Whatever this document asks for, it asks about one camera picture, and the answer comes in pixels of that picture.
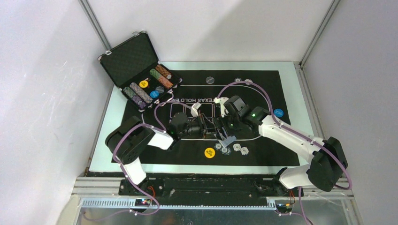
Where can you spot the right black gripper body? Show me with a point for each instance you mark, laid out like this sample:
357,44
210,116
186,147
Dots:
232,123

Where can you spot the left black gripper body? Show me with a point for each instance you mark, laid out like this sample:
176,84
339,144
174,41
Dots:
195,127

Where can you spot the green blue chip front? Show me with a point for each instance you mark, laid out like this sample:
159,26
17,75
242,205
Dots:
218,146

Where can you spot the yellow big blind button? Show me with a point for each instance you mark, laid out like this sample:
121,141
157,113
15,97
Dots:
209,152

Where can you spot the blue playing card deck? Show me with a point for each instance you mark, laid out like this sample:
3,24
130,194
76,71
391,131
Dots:
229,140

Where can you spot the white blue chip front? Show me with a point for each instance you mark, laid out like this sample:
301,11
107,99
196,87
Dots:
237,147
244,151

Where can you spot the blue small blind button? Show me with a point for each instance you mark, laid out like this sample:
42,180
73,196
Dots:
278,112

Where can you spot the black dealer button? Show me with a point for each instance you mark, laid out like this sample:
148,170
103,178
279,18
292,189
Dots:
210,80

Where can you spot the grey white chip front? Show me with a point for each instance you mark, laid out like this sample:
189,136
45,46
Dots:
226,151

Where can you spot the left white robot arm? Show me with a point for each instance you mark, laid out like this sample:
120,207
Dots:
133,137

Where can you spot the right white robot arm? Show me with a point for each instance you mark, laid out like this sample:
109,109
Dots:
326,160

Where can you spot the black poker table mat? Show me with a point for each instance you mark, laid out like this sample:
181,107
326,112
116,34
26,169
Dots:
190,151

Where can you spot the clear dealer button in case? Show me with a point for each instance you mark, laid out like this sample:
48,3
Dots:
160,89

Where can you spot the blue button in case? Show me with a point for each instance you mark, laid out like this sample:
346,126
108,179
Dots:
154,94

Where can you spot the green orange chip row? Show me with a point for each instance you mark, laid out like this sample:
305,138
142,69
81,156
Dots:
160,78

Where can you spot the pink grey chip row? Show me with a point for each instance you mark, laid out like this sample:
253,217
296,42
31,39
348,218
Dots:
140,92

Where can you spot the yellow button in case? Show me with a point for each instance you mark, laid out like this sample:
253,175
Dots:
143,84

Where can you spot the red brown chip row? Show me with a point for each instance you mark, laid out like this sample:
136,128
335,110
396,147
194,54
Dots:
163,71

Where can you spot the electronics board with leds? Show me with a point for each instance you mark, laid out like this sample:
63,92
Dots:
142,202

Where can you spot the black aluminium chip case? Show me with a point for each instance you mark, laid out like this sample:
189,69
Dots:
131,61

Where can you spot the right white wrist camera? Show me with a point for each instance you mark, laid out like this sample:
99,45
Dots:
221,101

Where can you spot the black metal base rail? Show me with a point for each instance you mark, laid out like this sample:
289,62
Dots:
192,191

